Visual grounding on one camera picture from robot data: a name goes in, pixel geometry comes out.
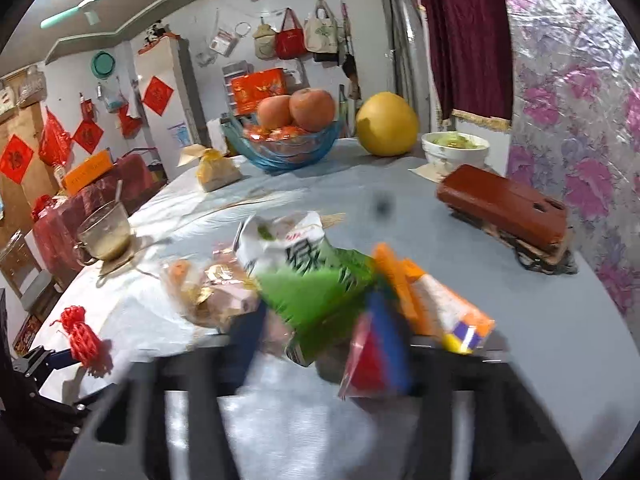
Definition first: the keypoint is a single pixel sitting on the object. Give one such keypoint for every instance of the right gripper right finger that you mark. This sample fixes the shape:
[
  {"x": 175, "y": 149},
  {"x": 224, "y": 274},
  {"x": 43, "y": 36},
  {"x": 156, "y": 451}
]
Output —
[{"x": 512, "y": 435}]

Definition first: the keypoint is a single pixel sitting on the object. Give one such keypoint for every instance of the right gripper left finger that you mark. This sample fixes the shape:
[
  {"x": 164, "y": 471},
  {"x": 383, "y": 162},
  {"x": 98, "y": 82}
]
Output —
[{"x": 125, "y": 436}]

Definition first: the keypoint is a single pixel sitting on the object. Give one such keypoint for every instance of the green white snack bag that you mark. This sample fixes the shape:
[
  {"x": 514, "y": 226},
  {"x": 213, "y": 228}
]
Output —
[{"x": 316, "y": 290}]

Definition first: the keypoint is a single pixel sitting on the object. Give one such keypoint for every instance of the red foam fruit net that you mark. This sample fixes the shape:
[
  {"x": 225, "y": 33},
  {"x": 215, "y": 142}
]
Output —
[{"x": 85, "y": 346}]

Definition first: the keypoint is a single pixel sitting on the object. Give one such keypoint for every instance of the clear bag with orange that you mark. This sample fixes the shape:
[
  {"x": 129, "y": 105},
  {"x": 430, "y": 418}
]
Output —
[{"x": 210, "y": 292}]

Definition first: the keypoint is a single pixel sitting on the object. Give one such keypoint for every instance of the orange snack packet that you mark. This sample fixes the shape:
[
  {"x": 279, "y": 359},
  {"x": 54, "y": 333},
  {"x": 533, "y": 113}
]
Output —
[{"x": 431, "y": 308}]

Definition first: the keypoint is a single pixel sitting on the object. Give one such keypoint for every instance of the red snack wrapper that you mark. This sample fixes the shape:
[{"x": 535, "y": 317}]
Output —
[{"x": 364, "y": 373}]

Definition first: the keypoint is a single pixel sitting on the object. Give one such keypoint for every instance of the glass measuring cup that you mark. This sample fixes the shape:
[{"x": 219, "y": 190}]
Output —
[{"x": 106, "y": 234}]

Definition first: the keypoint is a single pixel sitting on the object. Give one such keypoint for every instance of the red cloth covered table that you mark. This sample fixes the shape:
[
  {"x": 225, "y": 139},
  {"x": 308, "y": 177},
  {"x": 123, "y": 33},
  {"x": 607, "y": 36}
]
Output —
[{"x": 55, "y": 230}]

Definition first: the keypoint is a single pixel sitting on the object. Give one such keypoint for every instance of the orange cardboard box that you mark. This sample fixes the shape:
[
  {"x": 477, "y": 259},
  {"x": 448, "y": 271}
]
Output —
[{"x": 87, "y": 172}]

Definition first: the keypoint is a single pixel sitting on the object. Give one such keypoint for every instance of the white bag yellow contents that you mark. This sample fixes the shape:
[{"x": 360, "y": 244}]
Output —
[{"x": 215, "y": 171}]

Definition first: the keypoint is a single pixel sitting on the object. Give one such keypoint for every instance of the white bowl with greens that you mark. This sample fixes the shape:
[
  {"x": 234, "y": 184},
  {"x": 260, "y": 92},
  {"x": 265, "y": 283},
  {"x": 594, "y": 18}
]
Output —
[{"x": 448, "y": 150}]

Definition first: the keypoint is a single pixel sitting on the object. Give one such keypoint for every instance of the white fridge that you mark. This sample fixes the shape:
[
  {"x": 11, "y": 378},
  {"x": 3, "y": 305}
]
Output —
[{"x": 170, "y": 100}]

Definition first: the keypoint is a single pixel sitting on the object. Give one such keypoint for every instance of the blue glass fruit bowl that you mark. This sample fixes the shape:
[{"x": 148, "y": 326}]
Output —
[{"x": 281, "y": 155}]

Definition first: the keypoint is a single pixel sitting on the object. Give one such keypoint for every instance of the yellow pomelo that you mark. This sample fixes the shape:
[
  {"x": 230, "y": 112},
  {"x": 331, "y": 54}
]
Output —
[{"x": 386, "y": 125}]

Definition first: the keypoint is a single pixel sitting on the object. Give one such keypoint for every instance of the left orange apple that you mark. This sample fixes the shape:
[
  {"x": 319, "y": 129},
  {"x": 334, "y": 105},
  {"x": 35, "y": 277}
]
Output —
[{"x": 274, "y": 112}]

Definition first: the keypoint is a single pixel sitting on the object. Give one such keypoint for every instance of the orange apple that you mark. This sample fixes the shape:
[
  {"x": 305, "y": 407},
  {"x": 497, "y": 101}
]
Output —
[
  {"x": 312, "y": 109},
  {"x": 274, "y": 112}
]

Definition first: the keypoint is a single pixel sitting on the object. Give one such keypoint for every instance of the red gift box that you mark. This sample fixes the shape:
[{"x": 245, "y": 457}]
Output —
[{"x": 249, "y": 90}]

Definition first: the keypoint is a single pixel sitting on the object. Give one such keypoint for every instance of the right orange apple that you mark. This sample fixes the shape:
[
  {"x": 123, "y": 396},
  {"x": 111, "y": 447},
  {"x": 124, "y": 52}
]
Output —
[{"x": 312, "y": 109}]

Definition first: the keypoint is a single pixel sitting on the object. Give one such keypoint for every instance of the red hanging tote bag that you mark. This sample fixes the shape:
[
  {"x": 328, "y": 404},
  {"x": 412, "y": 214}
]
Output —
[{"x": 290, "y": 42}]

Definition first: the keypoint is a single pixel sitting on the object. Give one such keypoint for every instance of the dark red curtain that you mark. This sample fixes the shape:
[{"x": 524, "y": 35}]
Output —
[{"x": 472, "y": 60}]

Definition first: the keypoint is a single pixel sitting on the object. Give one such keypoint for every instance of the beige hanging tote bag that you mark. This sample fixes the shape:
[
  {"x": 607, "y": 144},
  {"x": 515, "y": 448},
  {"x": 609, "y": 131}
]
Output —
[{"x": 320, "y": 30}]

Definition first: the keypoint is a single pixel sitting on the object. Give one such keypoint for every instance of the green ceiling fan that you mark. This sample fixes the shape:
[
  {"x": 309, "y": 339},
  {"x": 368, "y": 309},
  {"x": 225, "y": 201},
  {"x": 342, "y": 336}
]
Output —
[{"x": 83, "y": 6}]

